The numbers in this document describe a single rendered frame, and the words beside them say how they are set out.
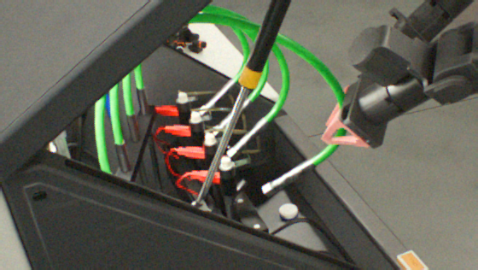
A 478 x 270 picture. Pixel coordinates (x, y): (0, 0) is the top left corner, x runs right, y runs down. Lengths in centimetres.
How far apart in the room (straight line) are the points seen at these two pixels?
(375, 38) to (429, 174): 208
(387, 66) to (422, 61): 5
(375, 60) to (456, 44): 10
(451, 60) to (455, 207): 195
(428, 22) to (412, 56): 29
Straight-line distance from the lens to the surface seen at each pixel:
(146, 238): 68
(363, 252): 127
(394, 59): 83
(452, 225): 266
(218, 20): 88
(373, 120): 92
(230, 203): 116
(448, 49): 84
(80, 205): 64
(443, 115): 327
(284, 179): 103
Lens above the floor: 179
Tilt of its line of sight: 35 degrees down
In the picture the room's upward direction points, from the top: 6 degrees counter-clockwise
